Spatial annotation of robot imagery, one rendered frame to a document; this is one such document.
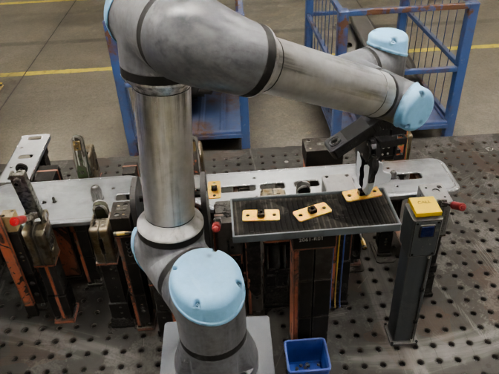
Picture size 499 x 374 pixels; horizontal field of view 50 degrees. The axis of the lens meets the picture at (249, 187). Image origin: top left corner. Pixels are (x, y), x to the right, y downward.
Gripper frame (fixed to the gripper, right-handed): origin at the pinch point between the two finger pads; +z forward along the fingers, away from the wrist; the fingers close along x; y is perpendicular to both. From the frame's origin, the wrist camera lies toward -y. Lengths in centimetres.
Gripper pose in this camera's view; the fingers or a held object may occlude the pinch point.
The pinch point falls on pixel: (362, 188)
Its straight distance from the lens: 122.6
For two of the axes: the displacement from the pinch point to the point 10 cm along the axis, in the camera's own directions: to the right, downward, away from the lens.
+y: 9.8, -1.6, 1.5
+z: 0.4, 8.1, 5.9
